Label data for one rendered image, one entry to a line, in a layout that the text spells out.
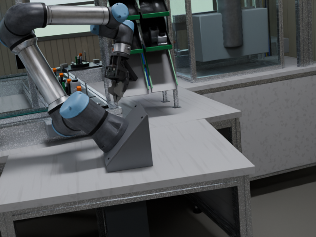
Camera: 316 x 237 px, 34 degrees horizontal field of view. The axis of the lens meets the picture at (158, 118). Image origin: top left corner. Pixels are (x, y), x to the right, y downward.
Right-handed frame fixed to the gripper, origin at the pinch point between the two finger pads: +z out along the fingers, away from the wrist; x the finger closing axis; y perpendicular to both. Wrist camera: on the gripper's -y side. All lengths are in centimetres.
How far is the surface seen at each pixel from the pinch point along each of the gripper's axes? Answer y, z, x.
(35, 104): 2, 4, -53
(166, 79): -34.7, -17.3, -1.4
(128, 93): -18.8, -6.8, -11.1
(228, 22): -111, -73, -16
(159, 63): -35.2, -25.8, -7.4
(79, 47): -236, -102, -288
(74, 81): -0.1, -8.1, -29.6
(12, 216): 56, 50, 13
